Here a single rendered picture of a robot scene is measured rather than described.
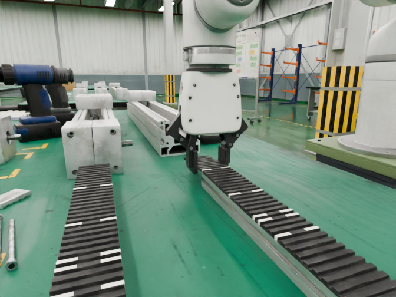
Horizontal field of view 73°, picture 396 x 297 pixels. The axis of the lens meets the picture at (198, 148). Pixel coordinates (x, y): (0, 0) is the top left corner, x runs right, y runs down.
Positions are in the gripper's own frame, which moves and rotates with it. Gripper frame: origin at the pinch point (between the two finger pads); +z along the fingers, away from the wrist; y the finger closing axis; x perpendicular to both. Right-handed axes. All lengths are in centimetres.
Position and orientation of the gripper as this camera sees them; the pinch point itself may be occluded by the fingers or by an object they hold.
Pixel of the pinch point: (208, 159)
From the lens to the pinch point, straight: 47.7
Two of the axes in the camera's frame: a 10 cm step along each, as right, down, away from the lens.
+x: -3.3, -2.4, 9.1
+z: 0.0, 9.7, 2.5
